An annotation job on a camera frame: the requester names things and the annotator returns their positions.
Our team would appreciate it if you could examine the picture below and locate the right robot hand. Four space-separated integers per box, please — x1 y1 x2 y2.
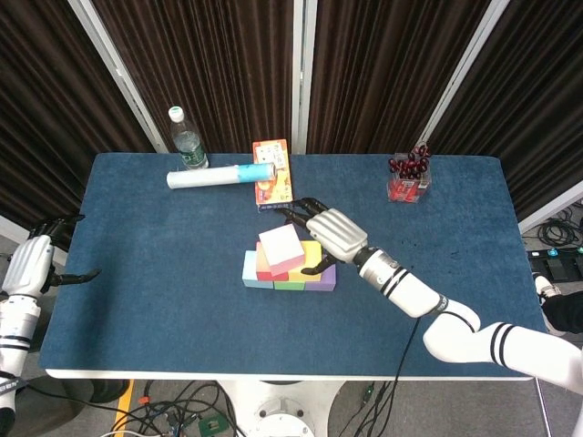
276 197 369 277

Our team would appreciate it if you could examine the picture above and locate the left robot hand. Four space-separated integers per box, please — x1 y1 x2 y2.
2 213 101 300

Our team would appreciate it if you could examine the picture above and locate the yellow foam cube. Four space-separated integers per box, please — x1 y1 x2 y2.
287 239 325 283

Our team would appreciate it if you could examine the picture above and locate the purple foam cube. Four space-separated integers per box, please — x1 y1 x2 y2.
303 262 338 293

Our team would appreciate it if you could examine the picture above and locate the pink foam cube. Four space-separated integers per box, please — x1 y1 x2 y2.
258 224 306 278

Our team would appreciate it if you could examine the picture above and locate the red foam cube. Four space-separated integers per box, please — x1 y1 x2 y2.
254 241 291 283

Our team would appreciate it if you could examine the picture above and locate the light blue foam cube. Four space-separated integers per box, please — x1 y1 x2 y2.
241 249 275 290

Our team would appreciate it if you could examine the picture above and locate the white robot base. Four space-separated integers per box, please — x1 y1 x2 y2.
218 380 347 437

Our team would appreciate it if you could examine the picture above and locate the orange blue snack box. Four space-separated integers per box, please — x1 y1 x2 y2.
252 138 295 214

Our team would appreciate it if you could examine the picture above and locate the red packet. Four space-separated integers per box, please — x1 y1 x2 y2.
389 179 429 202

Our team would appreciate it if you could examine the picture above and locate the bunch of red grapes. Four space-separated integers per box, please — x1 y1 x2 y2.
387 144 433 178

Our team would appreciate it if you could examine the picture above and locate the clear plastic box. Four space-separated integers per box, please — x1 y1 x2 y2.
386 152 433 203

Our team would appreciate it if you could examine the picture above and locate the white roll blue band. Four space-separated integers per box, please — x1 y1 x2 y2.
165 162 278 189

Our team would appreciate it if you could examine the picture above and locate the blue table cloth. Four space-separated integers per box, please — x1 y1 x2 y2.
36 152 559 380

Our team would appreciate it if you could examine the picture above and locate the clear bottle green label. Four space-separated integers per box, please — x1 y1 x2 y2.
167 106 210 171

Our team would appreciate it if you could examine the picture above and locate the yellow floor tape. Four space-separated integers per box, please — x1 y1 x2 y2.
112 380 136 437

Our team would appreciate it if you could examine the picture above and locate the brown pleated curtain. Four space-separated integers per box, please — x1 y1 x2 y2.
0 0 583 238

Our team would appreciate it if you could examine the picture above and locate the white sneaker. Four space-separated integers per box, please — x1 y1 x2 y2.
531 271 568 338

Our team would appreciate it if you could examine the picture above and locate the green circuit board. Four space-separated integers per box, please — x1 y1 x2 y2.
198 413 229 437

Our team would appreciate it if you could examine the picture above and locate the white partition frame post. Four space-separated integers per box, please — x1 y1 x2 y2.
0 213 33 249
418 0 506 149
292 0 320 156
517 179 583 234
67 0 169 155

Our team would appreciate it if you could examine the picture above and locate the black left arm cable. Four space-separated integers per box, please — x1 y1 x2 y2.
17 377 115 411

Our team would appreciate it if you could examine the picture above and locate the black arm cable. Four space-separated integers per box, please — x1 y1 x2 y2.
17 377 115 411
373 309 475 437

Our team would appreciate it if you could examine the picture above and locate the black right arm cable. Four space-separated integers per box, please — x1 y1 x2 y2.
373 309 475 437

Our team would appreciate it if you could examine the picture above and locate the white table frame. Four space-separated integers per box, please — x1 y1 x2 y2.
45 367 534 381

